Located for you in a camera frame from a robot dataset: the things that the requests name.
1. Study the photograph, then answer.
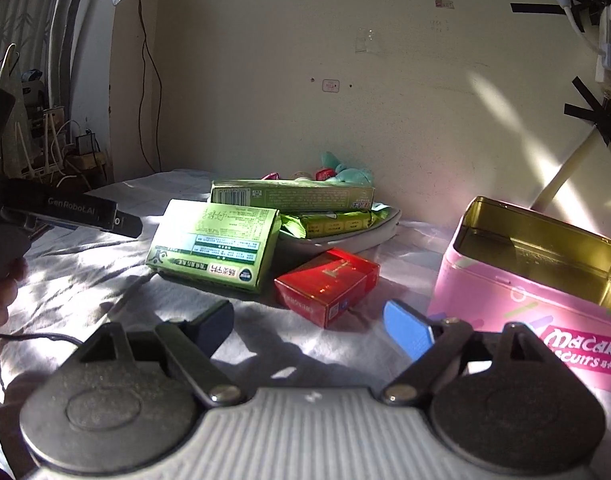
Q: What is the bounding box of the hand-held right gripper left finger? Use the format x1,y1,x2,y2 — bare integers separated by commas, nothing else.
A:
78,300,246,407

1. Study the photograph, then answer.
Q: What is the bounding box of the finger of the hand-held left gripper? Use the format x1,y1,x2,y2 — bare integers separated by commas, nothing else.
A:
114,209,143,240

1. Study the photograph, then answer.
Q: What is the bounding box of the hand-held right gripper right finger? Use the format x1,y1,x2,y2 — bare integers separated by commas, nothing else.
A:
380,300,553,406

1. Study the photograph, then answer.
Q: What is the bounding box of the red cigarette box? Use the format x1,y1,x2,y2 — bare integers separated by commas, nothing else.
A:
274,247,381,330

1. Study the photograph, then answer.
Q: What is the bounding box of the pink biscuit tin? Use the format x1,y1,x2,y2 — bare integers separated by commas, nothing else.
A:
428,195,611,393

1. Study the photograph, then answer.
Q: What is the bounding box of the pale teal zip pouch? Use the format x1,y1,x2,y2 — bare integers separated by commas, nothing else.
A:
278,205,403,257

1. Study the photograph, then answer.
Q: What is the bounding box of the green snack packet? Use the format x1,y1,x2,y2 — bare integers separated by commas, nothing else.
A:
280,208,392,241

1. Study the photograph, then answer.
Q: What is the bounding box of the long green box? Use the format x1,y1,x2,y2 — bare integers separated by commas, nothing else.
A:
209,179,377,214

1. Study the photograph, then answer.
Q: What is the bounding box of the teal plush bear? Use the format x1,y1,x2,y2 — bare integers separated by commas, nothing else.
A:
319,151,375,185

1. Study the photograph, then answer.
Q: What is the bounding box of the person's left hand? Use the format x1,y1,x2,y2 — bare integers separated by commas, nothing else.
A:
0,257,30,347

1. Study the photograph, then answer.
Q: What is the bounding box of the black charger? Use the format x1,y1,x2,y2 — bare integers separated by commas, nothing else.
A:
76,131,100,157

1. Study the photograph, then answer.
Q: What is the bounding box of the patterned grey curtain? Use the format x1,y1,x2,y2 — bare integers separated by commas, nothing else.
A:
0,0,104,111

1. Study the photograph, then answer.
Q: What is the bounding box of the clear tape patch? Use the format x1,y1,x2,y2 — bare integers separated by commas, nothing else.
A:
354,27,386,56

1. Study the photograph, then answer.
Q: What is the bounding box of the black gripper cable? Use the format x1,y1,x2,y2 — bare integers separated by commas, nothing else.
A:
0,331,86,347

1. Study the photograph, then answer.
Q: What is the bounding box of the thin black wall cable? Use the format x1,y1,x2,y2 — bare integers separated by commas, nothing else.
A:
134,0,164,172

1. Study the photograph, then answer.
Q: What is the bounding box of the thick white cable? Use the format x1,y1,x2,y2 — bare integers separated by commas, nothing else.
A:
534,0,605,53

